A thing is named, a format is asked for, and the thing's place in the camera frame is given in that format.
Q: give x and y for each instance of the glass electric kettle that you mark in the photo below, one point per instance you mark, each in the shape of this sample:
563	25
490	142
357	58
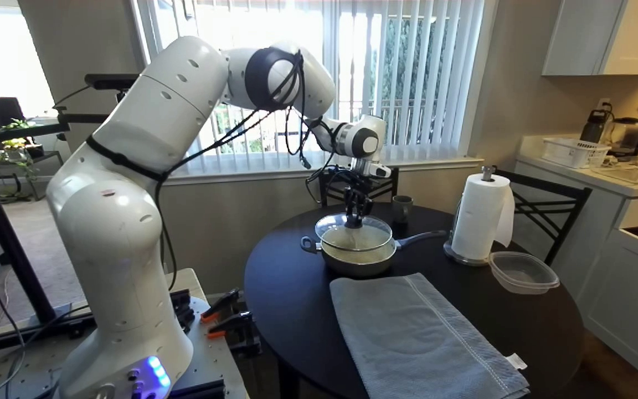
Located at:
630	138

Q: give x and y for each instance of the clear plastic food container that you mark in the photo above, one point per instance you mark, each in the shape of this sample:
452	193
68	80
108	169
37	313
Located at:
522	272

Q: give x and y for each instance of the black coffee maker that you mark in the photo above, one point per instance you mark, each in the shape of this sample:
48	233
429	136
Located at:
597	126

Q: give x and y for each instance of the black orange clamp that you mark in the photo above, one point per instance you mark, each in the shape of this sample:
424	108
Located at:
231	324
223	303

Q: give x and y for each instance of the white vertical window blinds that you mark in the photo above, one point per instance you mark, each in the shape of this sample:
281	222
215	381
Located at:
408	74

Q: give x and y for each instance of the pan with white interior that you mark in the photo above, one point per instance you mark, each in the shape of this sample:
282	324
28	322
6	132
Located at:
365	264

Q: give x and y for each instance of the black metal chair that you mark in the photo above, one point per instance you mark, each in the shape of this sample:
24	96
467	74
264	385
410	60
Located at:
548	186
390	192

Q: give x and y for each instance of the white kitchen counter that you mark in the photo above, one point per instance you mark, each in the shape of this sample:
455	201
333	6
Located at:
630	295

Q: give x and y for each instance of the robot base mounting table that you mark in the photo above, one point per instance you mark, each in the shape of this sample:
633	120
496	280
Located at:
212	368

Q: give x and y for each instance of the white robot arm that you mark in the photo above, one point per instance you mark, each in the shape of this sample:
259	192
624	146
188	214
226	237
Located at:
120	222

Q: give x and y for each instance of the white paper towel roll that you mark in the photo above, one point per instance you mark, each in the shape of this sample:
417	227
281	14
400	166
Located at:
477	214

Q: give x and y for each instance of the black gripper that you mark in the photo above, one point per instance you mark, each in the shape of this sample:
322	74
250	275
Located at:
360	183

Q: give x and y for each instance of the white wall cabinet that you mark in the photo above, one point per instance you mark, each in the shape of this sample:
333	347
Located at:
586	37

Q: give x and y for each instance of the grey cloth towel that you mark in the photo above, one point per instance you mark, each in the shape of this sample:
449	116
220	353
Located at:
421	340

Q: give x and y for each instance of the clear storage bin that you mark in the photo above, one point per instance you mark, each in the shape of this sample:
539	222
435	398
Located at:
571	155

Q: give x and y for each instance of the black metal stand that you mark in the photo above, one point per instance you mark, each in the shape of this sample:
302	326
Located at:
10	237

